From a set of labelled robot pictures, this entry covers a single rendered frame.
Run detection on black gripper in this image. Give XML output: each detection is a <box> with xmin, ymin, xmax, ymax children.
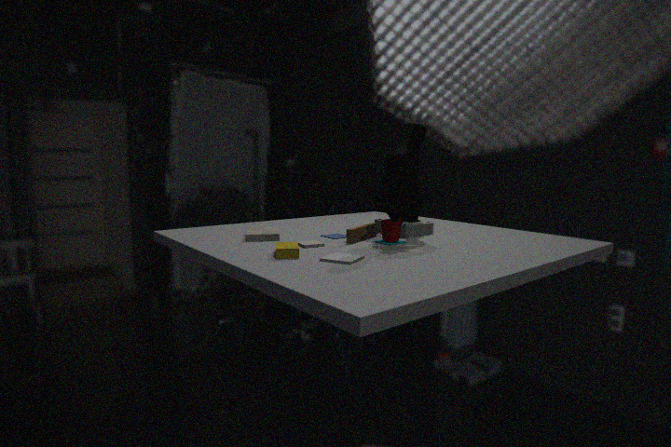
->
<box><xmin>374</xmin><ymin>188</ymin><xmax>418</xmax><ymax>225</ymax></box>

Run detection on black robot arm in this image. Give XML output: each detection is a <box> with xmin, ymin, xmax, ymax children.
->
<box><xmin>374</xmin><ymin>123</ymin><xmax>426</xmax><ymax>223</ymax></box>

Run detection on yellow rectangular block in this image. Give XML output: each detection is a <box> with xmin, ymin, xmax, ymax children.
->
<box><xmin>276</xmin><ymin>242</ymin><xmax>299</xmax><ymax>259</ymax></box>

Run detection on tan wooden flat bar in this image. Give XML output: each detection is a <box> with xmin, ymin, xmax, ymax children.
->
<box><xmin>347</xmin><ymin>223</ymin><xmax>377</xmax><ymax>244</ymax></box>

